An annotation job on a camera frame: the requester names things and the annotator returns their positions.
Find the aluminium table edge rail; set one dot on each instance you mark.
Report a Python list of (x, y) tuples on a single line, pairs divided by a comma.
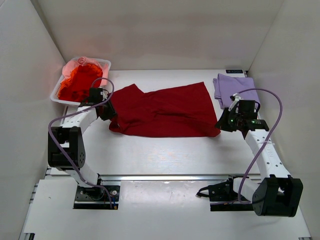
[(165, 177)]

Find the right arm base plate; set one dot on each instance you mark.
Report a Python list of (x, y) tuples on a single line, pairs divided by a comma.
[(222, 197)]

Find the white plastic laundry basket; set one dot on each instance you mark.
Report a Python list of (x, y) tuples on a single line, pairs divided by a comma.
[(54, 94)]

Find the blue label sticker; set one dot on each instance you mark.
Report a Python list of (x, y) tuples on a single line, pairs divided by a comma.
[(234, 71)]

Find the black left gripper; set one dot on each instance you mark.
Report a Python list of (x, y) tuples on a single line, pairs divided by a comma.
[(111, 112)]

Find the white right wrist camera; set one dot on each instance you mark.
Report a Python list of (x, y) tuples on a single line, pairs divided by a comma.
[(235, 100)]

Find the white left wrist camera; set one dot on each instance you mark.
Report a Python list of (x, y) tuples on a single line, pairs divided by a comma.
[(105, 94)]

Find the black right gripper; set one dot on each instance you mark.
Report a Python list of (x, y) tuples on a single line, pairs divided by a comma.
[(221, 124)]

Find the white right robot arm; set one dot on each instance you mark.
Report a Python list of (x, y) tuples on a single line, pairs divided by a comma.
[(279, 193)]

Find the dark red t shirt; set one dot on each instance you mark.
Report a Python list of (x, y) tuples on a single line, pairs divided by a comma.
[(183, 111)]

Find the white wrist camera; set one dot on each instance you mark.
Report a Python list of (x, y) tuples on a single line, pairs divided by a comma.
[(105, 94), (235, 100)]

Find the folded lilac t shirt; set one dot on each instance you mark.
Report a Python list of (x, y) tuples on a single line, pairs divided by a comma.
[(225, 86)]

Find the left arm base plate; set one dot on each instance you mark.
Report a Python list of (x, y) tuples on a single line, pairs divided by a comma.
[(95, 198)]

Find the orange red t shirt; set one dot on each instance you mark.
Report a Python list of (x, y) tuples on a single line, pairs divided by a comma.
[(76, 88)]

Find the pink t shirt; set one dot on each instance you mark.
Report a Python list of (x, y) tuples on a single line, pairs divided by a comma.
[(75, 62)]

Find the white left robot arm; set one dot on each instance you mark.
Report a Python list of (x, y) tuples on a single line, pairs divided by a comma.
[(66, 149)]

